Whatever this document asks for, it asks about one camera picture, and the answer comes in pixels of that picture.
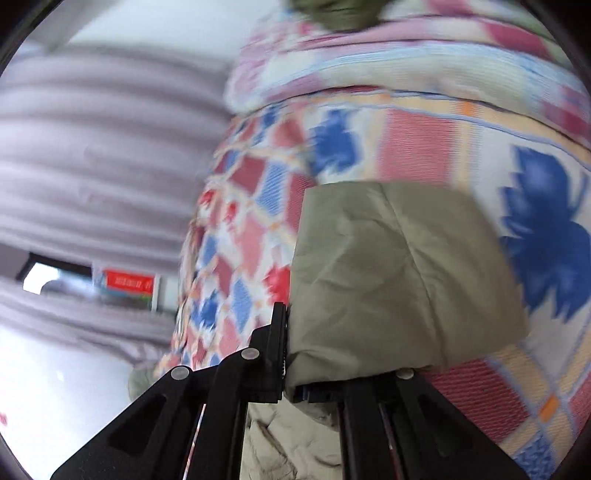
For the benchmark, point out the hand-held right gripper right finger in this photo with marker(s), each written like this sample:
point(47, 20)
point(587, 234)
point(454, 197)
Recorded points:
point(364, 420)

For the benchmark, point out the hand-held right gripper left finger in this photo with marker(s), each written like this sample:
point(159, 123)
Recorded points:
point(271, 364)

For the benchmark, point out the grey curtain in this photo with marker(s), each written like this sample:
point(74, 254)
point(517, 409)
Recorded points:
point(92, 161)

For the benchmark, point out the red box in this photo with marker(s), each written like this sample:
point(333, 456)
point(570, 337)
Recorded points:
point(127, 280)

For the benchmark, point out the leaf-print checked bed sheet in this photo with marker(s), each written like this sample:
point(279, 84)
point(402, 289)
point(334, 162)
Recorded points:
point(415, 143)

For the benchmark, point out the khaki puffer jacket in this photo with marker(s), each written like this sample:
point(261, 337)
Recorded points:
point(392, 277)

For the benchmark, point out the pink patchwork quilt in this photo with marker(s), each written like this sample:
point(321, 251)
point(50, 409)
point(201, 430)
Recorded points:
point(392, 60)

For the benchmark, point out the olive green garment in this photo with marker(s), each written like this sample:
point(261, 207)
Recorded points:
point(341, 16)

